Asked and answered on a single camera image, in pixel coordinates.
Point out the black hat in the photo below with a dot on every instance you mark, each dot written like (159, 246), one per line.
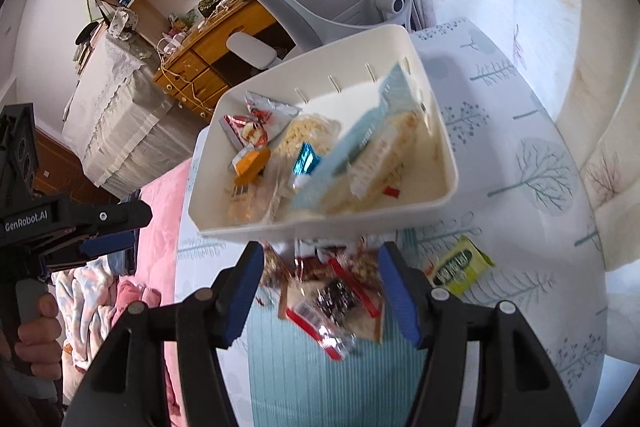
(89, 33)

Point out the small blue snack packet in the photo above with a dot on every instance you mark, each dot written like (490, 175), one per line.
(306, 159)

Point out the tree print tablecloth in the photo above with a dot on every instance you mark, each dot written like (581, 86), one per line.
(525, 132)

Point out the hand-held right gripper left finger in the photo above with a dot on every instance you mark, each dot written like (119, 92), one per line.
(242, 297)

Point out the white power strip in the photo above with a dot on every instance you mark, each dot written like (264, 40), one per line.
(172, 44)

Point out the orange white bar packet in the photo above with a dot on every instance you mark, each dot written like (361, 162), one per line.
(252, 162)

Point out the floral white blanket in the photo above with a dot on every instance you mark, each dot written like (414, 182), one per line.
(85, 302)

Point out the white cloth covered table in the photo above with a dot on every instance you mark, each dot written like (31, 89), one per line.
(115, 107)

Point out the leaf print curtain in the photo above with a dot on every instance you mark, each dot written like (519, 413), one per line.
(575, 32)

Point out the white plastic bin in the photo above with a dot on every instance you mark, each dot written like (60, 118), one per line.
(350, 222)

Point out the stack of books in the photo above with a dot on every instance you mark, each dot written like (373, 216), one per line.
(82, 54)

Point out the brown nut candy packet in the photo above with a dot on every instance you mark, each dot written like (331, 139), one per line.
(335, 302)
(355, 267)
(275, 267)

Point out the floral cloth bag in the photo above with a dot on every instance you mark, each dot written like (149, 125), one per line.
(122, 22)

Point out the red white snack packet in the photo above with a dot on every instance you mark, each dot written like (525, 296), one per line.
(250, 129)

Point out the brown wooden door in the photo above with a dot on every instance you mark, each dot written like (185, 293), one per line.
(65, 162)

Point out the pink blanket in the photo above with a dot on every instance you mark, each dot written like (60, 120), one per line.
(160, 217)

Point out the light blue wafer packet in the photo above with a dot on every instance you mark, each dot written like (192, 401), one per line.
(360, 127)

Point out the person's left hand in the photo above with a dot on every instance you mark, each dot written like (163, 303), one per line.
(42, 337)

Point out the green yellow snack packet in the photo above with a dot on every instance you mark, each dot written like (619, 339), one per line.
(462, 267)

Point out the yellow cracker pack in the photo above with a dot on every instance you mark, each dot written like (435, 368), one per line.
(400, 132)

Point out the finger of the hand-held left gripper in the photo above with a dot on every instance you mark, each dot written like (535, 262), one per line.
(107, 246)
(110, 216)

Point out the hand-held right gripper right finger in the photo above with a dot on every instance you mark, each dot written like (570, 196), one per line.
(400, 297)

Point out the wooden desk with drawers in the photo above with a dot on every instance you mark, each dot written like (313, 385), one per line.
(240, 27)

